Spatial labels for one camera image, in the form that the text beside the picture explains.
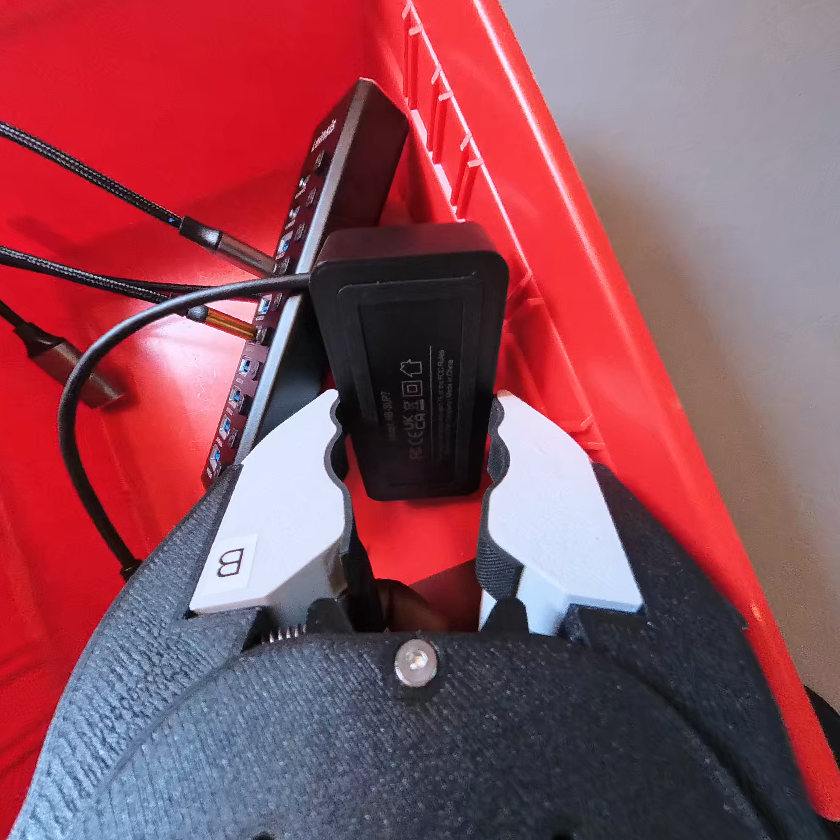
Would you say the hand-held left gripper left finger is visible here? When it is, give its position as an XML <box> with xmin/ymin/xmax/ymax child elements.
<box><xmin>189</xmin><ymin>389</ymin><xmax>357</xmax><ymax>618</ymax></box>

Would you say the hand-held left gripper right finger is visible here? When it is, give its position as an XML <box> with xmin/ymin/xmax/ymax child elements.
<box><xmin>474</xmin><ymin>390</ymin><xmax>645</xmax><ymax>636</ymax></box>

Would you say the small black usb hub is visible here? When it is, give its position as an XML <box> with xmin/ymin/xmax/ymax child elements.
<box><xmin>308</xmin><ymin>222</ymin><xmax>510</xmax><ymax>503</ymax></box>

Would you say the thin black hub cable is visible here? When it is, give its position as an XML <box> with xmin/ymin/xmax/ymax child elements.
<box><xmin>58</xmin><ymin>272</ymin><xmax>312</xmax><ymax>581</ymax></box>

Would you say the red plastic bin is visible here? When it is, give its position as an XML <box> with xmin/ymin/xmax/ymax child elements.
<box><xmin>0</xmin><ymin>0</ymin><xmax>840</xmax><ymax>821</ymax></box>

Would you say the long black multiport usb hub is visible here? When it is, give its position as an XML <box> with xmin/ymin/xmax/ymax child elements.
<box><xmin>200</xmin><ymin>77</ymin><xmax>411</xmax><ymax>490</ymax></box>

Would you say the braided cable with gold plug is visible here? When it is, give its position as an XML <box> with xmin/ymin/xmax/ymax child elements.
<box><xmin>0</xmin><ymin>246</ymin><xmax>258</xmax><ymax>342</ymax></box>

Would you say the braided cable with grey plug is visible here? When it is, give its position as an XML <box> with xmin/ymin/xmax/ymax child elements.
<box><xmin>0</xmin><ymin>121</ymin><xmax>278</xmax><ymax>278</ymax></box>
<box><xmin>0</xmin><ymin>298</ymin><xmax>126</xmax><ymax>409</ymax></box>

